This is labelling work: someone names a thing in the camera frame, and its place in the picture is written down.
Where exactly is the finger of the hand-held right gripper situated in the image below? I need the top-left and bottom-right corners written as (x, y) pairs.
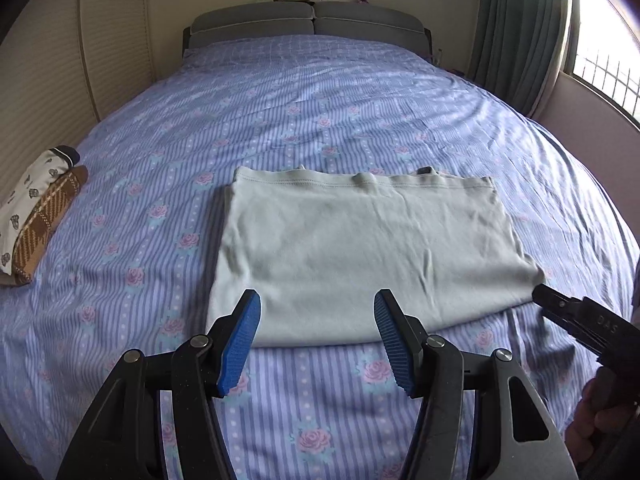
top-left (532, 284), bottom-right (585, 312)

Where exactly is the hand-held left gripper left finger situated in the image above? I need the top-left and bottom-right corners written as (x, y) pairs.
top-left (56, 288), bottom-right (262, 480)

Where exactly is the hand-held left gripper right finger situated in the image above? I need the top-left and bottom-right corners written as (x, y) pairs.
top-left (374, 288), bottom-right (581, 480)

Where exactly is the light green long-sleeve shirt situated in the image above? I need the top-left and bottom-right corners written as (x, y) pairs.
top-left (206, 165), bottom-right (546, 348)

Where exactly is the person's right hand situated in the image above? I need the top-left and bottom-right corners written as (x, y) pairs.
top-left (570, 375), bottom-right (640, 461)

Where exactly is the folded brown plaid garment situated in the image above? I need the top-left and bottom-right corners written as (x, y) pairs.
top-left (10, 165), bottom-right (89, 286)

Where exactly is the window with grille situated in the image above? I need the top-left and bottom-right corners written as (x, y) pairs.
top-left (562, 0), bottom-right (640, 128)

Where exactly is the blue striped floral bed sheet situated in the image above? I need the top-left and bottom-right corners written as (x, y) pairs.
top-left (0, 34), bottom-right (640, 480)

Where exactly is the folded white patterned garment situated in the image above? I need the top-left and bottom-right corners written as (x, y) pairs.
top-left (0, 146), bottom-right (81, 276)

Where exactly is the grey-green curtain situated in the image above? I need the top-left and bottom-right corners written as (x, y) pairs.
top-left (467, 0), bottom-right (573, 118)

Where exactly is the grey headboard cushion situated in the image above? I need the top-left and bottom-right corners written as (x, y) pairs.
top-left (312, 1), bottom-right (426, 43)
top-left (191, 2), bottom-right (316, 48)

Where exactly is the white slatted wardrobe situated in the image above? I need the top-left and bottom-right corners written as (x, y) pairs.
top-left (0, 0), bottom-right (156, 196)

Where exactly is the dark bed headboard frame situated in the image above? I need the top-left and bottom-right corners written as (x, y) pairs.
top-left (182, 25), bottom-right (433, 63)

